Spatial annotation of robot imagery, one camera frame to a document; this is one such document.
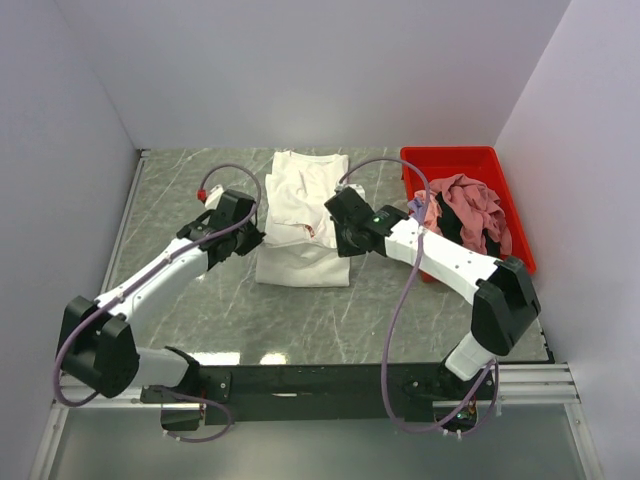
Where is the black t shirt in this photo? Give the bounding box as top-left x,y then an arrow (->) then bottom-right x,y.
435,193 -> 501,257

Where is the red plastic bin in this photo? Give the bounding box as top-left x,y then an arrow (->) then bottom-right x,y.
400,146 -> 537,275

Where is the light pink t shirt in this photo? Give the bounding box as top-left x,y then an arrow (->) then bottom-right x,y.
414,190 -> 442,235

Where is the white t shirt red print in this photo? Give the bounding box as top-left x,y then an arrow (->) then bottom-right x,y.
255,151 -> 350,288

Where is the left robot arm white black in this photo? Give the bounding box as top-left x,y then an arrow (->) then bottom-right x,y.
55,189 -> 264,402

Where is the dusty pink t shirt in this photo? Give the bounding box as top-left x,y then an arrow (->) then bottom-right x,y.
430,174 -> 512,257

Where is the black base crossbar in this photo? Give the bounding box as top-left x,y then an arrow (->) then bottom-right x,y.
139,363 -> 496,431

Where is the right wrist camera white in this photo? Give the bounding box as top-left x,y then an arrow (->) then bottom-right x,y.
334,184 -> 366,200

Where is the lavender t shirt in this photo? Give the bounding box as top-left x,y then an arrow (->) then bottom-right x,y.
407,197 -> 429,225

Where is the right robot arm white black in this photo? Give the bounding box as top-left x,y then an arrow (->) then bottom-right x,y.
325,186 -> 541,399

